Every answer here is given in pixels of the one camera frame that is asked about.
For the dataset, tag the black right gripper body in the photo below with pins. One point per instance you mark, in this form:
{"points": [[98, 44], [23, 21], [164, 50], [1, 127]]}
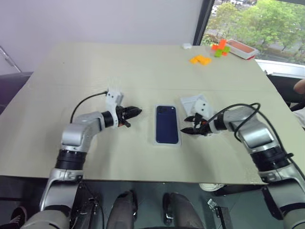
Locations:
{"points": [[203, 126]]}

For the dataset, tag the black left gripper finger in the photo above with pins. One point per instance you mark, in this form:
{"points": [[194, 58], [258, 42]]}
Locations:
{"points": [[132, 109], [132, 115]]}

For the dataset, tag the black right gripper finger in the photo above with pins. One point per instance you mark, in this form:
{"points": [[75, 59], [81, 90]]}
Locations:
{"points": [[191, 118], [189, 131]]}

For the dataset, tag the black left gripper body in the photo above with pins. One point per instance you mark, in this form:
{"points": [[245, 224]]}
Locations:
{"points": [[122, 117]]}

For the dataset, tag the dark blue smartphone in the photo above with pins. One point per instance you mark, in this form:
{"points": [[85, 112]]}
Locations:
{"points": [[166, 124]]}

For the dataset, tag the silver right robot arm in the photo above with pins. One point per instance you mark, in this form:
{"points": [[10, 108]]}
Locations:
{"points": [[257, 133]]}

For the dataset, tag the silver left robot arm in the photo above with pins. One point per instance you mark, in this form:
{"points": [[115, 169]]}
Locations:
{"points": [[78, 133]]}

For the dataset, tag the white tray with orange interior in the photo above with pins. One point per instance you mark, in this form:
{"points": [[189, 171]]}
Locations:
{"points": [[241, 49]]}

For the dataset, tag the yellow toy brick cluster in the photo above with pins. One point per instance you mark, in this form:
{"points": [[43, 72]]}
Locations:
{"points": [[200, 60]]}

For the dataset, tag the white shoe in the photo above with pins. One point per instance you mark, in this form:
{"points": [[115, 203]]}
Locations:
{"points": [[212, 186]]}

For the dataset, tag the white earbuds case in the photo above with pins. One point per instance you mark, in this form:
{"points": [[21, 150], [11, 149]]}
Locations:
{"points": [[187, 46]]}

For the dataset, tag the green toy brick stack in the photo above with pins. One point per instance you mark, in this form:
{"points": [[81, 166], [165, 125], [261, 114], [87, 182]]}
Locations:
{"points": [[222, 52]]}

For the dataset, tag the orange toy brick stack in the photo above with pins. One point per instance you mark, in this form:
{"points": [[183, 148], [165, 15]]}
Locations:
{"points": [[220, 45]]}

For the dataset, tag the dark rounded shape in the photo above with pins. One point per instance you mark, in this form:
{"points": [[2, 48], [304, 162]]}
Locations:
{"points": [[183, 212], [124, 210]]}

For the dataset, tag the dark upholstered chair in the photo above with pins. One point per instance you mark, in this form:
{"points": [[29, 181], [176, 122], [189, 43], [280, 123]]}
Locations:
{"points": [[281, 90], [13, 90]]}

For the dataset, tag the black bar with metal clamp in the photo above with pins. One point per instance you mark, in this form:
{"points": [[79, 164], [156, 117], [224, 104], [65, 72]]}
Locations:
{"points": [[89, 210], [220, 214]]}

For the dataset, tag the white window sill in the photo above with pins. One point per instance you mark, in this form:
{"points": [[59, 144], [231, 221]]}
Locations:
{"points": [[281, 68]]}

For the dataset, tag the person's white shirt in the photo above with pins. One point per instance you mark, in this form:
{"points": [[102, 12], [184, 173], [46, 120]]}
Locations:
{"points": [[300, 119]]}

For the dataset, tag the thin metal rod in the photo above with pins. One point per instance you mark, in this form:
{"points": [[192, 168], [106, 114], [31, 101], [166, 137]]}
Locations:
{"points": [[9, 59]]}

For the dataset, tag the dark red shoe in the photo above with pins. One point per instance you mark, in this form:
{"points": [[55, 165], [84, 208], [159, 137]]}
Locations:
{"points": [[18, 217]]}

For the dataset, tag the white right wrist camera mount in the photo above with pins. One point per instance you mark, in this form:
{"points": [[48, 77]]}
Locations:
{"points": [[202, 107]]}

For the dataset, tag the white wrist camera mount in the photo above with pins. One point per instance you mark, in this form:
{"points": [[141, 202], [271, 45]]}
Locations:
{"points": [[202, 107], [114, 97]]}

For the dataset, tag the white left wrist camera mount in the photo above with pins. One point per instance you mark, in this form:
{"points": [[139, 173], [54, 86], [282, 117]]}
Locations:
{"points": [[114, 97]]}

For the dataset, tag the black window frame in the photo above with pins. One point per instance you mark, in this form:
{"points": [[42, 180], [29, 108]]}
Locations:
{"points": [[203, 21]]}

